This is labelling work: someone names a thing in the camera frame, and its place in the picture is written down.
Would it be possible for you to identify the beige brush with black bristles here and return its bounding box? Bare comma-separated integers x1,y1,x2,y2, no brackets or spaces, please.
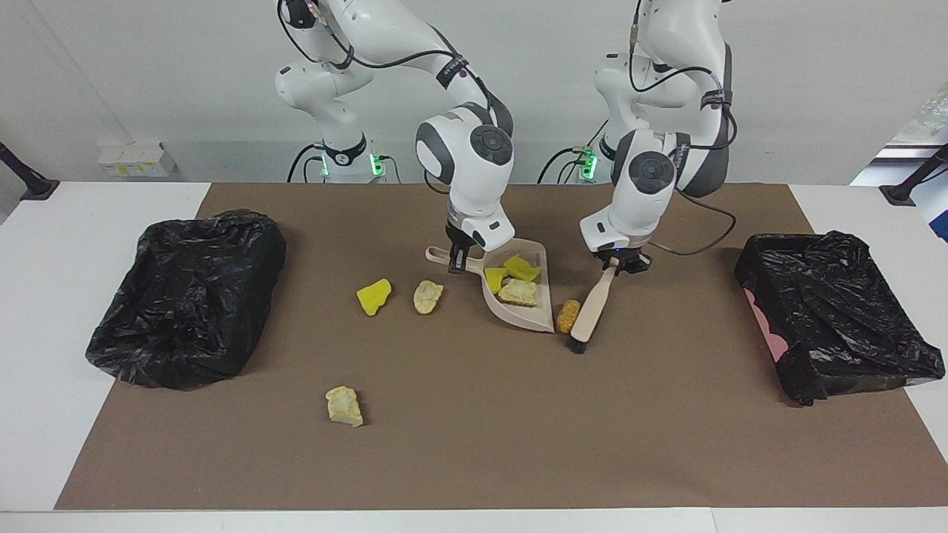
567,257,620,353

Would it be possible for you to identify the beige rounded foam chunk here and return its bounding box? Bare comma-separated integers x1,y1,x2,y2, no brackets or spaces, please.
413,280,444,315

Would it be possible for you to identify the notched yellow sponge piece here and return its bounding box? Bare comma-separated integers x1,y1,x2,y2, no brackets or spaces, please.
504,254,541,283

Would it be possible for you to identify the beige angular foam chunk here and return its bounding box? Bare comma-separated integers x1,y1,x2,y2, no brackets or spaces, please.
498,278,539,307

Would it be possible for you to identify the beige plastic dustpan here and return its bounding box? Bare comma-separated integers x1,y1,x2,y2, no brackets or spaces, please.
424,239,556,334

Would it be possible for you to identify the rounded yellow sponge chunk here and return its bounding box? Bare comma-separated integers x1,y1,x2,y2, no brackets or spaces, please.
356,278,393,317

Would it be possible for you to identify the beige jagged foam chunk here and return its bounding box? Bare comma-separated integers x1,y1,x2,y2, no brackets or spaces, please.
325,386,364,428

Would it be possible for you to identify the pink bin with black bag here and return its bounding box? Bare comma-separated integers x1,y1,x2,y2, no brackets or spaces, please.
735,230,947,406

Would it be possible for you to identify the black bag lined bin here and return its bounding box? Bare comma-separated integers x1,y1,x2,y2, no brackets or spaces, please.
85,209,287,391

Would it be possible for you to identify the brown table mat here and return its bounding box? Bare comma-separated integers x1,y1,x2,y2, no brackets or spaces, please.
53,182,948,512

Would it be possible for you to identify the white background desk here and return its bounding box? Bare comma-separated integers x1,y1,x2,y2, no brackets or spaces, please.
850,141,948,186

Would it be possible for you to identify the pale blue board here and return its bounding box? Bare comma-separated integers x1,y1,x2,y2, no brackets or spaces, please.
909,172,948,244

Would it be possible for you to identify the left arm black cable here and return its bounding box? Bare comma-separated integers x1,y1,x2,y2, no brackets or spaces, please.
628,0,739,257

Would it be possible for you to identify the black base power cable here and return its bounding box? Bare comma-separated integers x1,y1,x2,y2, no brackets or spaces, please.
537,146,591,184
287,144,324,184

